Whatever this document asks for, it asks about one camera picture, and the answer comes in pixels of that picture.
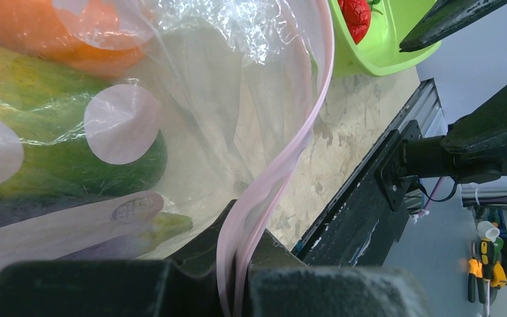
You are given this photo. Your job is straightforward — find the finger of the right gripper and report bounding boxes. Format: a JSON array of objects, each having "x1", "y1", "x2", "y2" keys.
[
  {"x1": 440, "y1": 85, "x2": 507, "y2": 154},
  {"x1": 399, "y1": 0, "x2": 507, "y2": 53}
]

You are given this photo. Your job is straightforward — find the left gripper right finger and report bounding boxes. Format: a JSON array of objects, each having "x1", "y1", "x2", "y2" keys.
[{"x1": 244, "y1": 231, "x2": 432, "y2": 316}]

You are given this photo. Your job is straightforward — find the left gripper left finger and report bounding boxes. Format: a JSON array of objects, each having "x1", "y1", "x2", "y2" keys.
[{"x1": 0, "y1": 206, "x2": 230, "y2": 316}]

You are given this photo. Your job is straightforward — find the clear zip top bag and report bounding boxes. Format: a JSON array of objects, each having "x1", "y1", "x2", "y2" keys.
[{"x1": 0, "y1": 1, "x2": 335, "y2": 316}]

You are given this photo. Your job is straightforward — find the dark purple fake eggplant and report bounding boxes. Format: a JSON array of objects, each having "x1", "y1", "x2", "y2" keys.
[{"x1": 0, "y1": 192, "x2": 193, "y2": 271}]

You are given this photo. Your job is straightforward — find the green orange fake mango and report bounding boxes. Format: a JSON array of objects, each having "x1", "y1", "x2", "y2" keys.
[{"x1": 0, "y1": 47, "x2": 168, "y2": 200}]

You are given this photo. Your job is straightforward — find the orange fake fruit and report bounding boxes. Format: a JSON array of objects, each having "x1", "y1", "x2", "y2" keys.
[{"x1": 0, "y1": 1, "x2": 154, "y2": 79}]

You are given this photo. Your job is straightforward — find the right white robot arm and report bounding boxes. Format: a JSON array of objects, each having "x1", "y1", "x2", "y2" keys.
[{"x1": 398, "y1": 1, "x2": 507, "y2": 184}]

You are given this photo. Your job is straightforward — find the green plastic tray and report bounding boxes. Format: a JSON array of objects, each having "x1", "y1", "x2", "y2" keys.
[{"x1": 329, "y1": 0, "x2": 441, "y2": 78}]

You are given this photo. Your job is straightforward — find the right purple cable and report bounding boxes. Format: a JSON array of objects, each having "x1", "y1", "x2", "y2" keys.
[{"x1": 461, "y1": 192, "x2": 507, "y2": 207}]

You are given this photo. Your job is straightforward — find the black metal base frame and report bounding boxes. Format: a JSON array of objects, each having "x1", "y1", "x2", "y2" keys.
[{"x1": 292, "y1": 120, "x2": 422, "y2": 267}]

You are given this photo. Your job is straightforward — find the yellow handled pliers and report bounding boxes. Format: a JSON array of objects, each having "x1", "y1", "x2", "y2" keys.
[{"x1": 467, "y1": 238, "x2": 507, "y2": 306}]

